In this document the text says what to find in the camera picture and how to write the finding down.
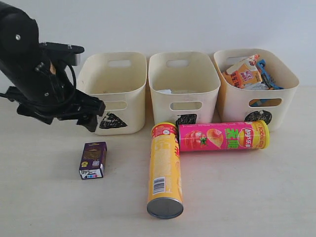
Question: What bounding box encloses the dark purple drink carton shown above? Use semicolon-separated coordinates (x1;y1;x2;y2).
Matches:
79;142;107;180

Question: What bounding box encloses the cream bin circle mark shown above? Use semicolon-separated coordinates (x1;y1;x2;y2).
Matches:
212;48;299;131

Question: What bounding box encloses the blue instant noodle packet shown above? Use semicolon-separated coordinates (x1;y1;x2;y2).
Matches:
248;59;284;108

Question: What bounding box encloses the cream bin square mark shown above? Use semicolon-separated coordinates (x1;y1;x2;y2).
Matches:
148;51;221;126

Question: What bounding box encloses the yellow Lays chip can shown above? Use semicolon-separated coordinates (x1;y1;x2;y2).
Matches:
147;122;184;219

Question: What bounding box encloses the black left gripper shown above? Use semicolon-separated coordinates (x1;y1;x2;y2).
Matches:
4;59;106;132

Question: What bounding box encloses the blue white milk carton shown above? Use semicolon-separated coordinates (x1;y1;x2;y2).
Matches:
158;89;172;94

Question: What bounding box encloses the orange instant noodle packet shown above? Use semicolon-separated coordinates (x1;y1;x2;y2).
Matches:
222;54;269;90

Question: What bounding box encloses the pink Lays chip can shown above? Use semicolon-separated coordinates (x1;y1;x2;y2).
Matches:
178;120;270;152

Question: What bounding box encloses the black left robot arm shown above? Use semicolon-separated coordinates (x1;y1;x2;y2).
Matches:
0;2;106;132

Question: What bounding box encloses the cream bin triangle mark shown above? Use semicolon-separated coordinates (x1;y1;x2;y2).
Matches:
74;51;148;136

